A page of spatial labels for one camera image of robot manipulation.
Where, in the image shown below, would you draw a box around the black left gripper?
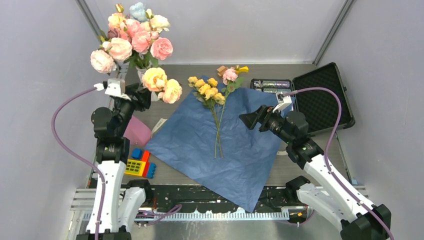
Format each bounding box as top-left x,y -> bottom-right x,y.
113,83 -> 151,137

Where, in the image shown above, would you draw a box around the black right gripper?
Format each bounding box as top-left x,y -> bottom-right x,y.
239,104 -> 294,145

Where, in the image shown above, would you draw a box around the cream satin ribbon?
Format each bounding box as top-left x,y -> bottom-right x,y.
151,118 -> 167,135

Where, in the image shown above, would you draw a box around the yellow flower stems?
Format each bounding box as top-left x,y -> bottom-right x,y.
187,76 -> 226,158

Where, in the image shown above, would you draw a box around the dark blue wrapping paper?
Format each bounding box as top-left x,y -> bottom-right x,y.
145,87 -> 282,212

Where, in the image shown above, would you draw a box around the light pink flower stem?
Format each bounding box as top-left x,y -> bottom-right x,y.
90,37 -> 133,74

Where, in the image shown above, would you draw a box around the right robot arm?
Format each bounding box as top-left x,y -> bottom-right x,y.
239,105 -> 394,240

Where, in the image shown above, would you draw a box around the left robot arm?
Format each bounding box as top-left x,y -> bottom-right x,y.
76,83 -> 154,240

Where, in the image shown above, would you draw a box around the pink flowers in vase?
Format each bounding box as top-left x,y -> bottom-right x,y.
100,2 -> 174,69

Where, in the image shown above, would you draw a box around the yellow wooden arch block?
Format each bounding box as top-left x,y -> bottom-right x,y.
236,66 -> 249,74

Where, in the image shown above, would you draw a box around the orange toy bar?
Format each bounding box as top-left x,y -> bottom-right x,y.
141,150 -> 152,178

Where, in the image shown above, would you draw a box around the yellow grid toy block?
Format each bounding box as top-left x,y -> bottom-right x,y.
124,159 -> 146,177

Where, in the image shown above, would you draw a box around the blue studded toy brick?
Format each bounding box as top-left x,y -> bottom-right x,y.
145,162 -> 157,179

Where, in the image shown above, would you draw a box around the black poker chip case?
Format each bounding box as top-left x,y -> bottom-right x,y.
250,62 -> 356,137

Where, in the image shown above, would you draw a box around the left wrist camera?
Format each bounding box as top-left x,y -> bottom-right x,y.
93,78 -> 130,100

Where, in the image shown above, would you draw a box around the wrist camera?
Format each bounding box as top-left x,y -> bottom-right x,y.
93,78 -> 130,100
272,92 -> 293,113

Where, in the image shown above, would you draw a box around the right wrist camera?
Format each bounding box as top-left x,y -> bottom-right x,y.
272,92 -> 293,113

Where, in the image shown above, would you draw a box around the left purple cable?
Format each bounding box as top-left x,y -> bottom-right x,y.
51,86 -> 183,240

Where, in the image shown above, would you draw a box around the purple cable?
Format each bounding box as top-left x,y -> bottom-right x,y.
51,86 -> 183,240
284,87 -> 395,240

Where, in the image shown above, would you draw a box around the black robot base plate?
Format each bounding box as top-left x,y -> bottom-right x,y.
141,185 -> 306,214

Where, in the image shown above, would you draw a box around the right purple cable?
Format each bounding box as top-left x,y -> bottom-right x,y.
284,87 -> 395,240

